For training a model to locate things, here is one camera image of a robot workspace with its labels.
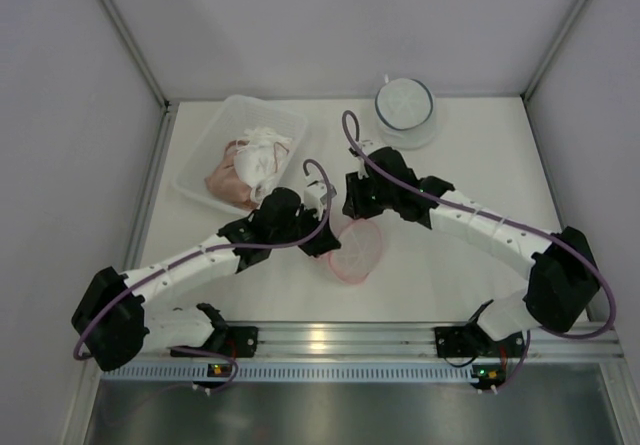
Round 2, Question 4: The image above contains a pink-trimmed mesh laundry bag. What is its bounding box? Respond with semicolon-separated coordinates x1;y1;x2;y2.
326;220;384;285

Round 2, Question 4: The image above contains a blue-trimmed mesh laundry bag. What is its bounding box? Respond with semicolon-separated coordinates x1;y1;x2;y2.
374;76;437;150

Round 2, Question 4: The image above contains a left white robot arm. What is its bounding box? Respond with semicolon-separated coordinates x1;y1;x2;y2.
71;181;341;372

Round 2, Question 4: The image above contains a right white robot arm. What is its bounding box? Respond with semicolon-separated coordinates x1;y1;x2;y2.
342;140;600;357

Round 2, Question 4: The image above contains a white perforated plastic basket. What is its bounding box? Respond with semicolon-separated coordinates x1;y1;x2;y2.
173;95;308;215

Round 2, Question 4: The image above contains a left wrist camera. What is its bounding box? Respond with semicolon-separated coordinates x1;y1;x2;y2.
302;179;337;220

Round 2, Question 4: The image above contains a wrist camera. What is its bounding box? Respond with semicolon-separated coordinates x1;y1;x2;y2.
348;139;381;174
302;179;337;220

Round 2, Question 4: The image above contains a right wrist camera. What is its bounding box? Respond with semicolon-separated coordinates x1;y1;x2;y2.
348;139;381;174

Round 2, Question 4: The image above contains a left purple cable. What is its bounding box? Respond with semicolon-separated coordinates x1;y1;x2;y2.
73;159;332;391

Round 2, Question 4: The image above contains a purple cable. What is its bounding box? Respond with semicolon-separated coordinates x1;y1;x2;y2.
341;109;617;391
73;159;332;391

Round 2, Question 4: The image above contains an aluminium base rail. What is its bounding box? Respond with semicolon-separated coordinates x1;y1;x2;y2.
149;320;621;359

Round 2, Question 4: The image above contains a grey slotted cable duct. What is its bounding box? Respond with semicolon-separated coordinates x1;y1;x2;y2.
103;361;504;384

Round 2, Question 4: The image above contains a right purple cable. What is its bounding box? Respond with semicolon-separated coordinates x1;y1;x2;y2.
341;109;617;391

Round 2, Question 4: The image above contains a right aluminium frame post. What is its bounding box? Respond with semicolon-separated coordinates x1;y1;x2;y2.
520;0;592;106

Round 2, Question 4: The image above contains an aluminium frame post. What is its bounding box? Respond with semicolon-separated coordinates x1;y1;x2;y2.
97;0;170;110
520;0;592;106

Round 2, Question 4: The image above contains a left aluminium frame post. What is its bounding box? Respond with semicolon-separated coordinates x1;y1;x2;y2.
97;0;170;110

